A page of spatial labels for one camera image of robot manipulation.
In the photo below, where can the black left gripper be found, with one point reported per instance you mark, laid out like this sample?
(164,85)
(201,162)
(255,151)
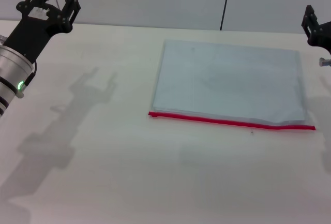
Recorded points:
(36,32)

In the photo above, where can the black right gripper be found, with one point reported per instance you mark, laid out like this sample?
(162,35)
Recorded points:
(323,36)

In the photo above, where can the clear red-zip document bag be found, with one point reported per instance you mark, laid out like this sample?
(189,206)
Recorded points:
(232,89)

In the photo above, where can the red zipper slider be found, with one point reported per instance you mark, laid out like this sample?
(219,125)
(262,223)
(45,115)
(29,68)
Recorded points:
(153,115)

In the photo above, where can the silver mounting bolt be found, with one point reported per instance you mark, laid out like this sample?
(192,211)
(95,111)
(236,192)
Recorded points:
(324,61)

